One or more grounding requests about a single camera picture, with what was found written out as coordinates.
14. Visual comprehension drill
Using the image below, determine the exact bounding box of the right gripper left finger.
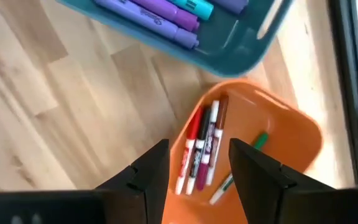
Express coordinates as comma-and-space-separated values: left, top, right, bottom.
0, 138, 171, 224

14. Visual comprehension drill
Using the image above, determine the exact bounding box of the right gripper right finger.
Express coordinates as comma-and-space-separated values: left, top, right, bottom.
228, 138, 358, 224

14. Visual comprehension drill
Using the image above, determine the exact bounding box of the green dry erase marker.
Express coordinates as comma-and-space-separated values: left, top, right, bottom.
209, 132, 270, 206

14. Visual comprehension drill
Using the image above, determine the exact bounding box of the maroon dry erase marker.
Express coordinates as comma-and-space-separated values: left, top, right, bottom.
195, 99, 221, 192

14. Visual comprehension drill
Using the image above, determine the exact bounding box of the red dry erase marker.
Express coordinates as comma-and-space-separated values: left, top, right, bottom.
174, 105, 205, 196

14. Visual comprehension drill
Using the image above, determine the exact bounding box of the black dry erase marker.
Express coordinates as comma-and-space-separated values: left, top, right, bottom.
185, 106, 213, 197

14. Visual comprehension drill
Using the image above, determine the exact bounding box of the brown dry erase marker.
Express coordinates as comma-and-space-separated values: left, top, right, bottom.
205, 95, 229, 187

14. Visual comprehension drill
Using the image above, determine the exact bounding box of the lavender Sharpie highlighter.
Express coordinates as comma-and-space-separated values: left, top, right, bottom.
93, 0, 200, 50

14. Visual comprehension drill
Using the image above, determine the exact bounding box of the purple highlighter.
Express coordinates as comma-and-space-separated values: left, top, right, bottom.
131, 0, 201, 33
211, 0, 250, 16

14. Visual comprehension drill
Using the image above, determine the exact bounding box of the teal highlighter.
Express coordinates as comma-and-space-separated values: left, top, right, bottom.
169, 0, 214, 21

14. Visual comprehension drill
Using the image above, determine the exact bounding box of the orange plastic bin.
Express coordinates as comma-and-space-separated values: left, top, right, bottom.
162, 79, 323, 224

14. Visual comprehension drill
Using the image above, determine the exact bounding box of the dark teal plastic bin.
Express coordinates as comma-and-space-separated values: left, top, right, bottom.
56, 0, 294, 78

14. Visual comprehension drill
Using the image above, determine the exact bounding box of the black aluminium table frame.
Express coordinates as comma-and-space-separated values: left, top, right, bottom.
329, 0, 358, 189

